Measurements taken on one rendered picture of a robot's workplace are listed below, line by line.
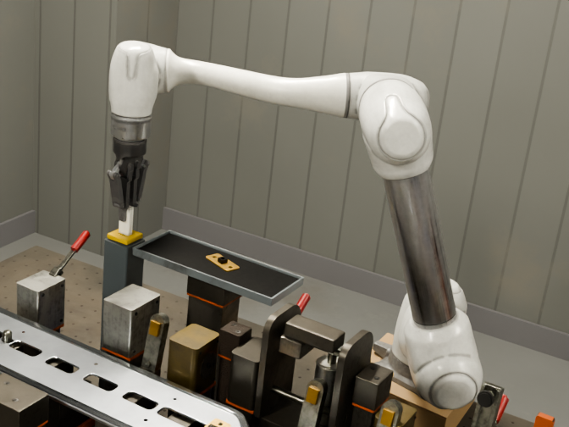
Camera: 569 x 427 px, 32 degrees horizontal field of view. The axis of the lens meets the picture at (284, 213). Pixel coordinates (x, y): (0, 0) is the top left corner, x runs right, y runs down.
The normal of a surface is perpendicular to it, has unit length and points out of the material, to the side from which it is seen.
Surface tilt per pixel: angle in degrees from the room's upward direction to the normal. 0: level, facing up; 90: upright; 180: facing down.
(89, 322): 0
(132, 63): 77
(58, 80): 90
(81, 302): 0
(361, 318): 0
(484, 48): 90
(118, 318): 90
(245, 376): 90
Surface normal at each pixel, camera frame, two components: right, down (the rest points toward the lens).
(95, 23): -0.47, 0.29
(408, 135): 0.00, 0.32
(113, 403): 0.11, -0.92
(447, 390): 0.07, 0.50
